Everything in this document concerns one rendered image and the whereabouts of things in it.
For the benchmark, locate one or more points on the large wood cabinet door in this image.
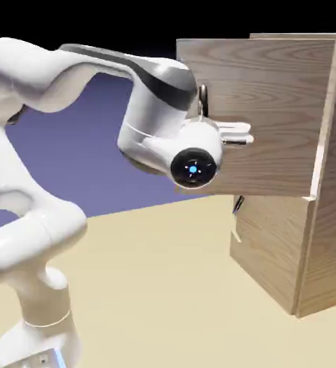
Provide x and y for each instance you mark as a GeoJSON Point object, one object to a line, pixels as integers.
{"type": "Point", "coordinates": [271, 86]}

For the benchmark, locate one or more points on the small wood cabinet door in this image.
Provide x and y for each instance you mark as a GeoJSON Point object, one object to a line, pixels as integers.
{"type": "Point", "coordinates": [268, 253]}

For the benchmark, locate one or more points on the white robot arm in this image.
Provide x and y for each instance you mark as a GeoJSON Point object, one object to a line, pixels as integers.
{"type": "Point", "coordinates": [153, 115]}

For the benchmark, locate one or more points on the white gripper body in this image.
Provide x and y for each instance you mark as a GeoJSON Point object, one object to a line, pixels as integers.
{"type": "Point", "coordinates": [234, 132]}

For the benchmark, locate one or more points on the light wood cabinet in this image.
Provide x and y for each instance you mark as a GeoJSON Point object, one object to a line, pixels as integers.
{"type": "Point", "coordinates": [333, 230]}

